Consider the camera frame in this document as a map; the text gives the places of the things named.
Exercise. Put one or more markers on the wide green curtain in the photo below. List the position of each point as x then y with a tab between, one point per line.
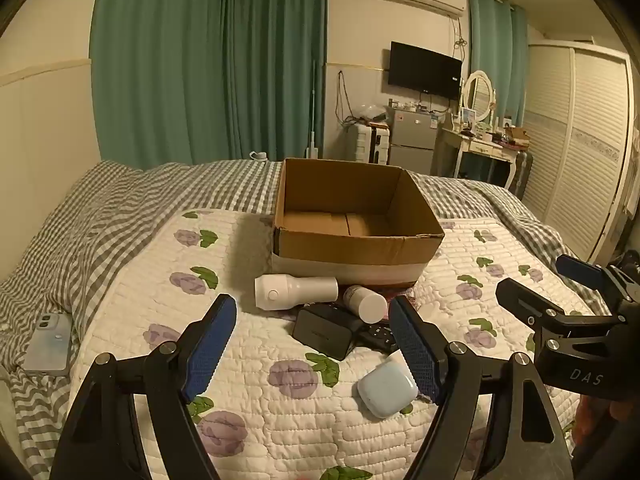
200	60

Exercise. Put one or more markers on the white dressing table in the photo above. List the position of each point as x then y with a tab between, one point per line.
480	147

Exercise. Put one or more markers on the black wall television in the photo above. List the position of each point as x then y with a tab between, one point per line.
425	70

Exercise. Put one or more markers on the light blue earbud case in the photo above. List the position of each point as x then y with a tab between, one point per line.
385	390

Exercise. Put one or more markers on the dark suitcase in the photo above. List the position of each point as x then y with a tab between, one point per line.
522	175

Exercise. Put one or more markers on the white ribbed suitcase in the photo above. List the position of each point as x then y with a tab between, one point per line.
367	145

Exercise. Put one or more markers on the white louvered wardrobe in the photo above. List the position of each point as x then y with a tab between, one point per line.
575	150

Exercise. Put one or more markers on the white cylindrical device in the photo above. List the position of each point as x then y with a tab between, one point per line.
300	290

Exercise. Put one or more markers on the narrow green curtain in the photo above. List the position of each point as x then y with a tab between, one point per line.
495	50

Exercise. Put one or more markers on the floral white quilt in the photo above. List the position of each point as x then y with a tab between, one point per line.
280	430

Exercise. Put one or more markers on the white flat mop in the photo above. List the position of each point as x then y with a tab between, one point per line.
312	152

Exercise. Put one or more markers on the black rectangular box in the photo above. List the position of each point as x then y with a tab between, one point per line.
322	332

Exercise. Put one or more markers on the white oval mirror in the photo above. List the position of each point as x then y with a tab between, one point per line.
480	92

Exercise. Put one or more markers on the black remote control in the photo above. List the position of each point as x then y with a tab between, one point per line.
380	337

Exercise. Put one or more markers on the clear plastic bag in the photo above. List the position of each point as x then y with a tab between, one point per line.
367	112

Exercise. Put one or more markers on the brown cardboard box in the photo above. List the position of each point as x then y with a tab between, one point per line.
350	255

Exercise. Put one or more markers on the white-capped pill bottle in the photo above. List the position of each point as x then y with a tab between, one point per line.
370	305

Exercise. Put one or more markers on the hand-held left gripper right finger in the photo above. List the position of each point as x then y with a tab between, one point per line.
415	350

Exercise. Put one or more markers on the silver small fridge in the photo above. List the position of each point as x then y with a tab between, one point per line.
412	135

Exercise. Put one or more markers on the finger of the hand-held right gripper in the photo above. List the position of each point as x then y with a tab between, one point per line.
520	300
580	269

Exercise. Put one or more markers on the person's right hand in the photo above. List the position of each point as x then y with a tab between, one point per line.
622	410

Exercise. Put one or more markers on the silver smartphone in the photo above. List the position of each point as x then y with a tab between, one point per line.
50	345

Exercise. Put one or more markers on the small photo frame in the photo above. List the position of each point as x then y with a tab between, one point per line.
468	116

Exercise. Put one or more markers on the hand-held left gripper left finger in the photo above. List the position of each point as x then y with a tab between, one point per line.
207	355

